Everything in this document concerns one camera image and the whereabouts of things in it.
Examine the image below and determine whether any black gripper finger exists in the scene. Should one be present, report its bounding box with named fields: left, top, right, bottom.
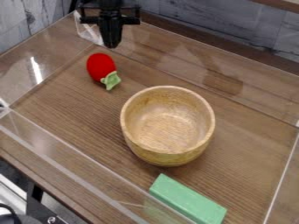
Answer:
left=98, top=19, right=113, bottom=48
left=111, top=20, right=123, bottom=48

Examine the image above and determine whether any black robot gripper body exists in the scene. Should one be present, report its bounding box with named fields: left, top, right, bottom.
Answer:
left=79, top=0, right=141, bottom=25

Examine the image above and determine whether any red plush strawberry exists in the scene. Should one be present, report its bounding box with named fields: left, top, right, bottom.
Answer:
left=87, top=53, right=122, bottom=91

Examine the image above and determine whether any light wooden bowl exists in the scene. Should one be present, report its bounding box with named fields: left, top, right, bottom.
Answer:
left=119, top=86, right=217, bottom=167

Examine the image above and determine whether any green rectangular block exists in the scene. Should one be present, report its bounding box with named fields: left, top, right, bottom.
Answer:
left=150, top=174, right=229, bottom=224

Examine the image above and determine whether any clear acrylic corner bracket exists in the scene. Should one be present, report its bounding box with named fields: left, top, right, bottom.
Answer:
left=74, top=11, right=111, bottom=46

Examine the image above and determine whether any clear acrylic front wall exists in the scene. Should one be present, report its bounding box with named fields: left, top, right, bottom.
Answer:
left=0, top=108, right=194, bottom=224

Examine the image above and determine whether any black table leg bracket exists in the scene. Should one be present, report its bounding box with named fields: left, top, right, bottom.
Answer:
left=26, top=182, right=73, bottom=224

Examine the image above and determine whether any black cable bottom left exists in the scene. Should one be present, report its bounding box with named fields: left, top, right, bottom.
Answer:
left=0, top=202, right=23, bottom=224

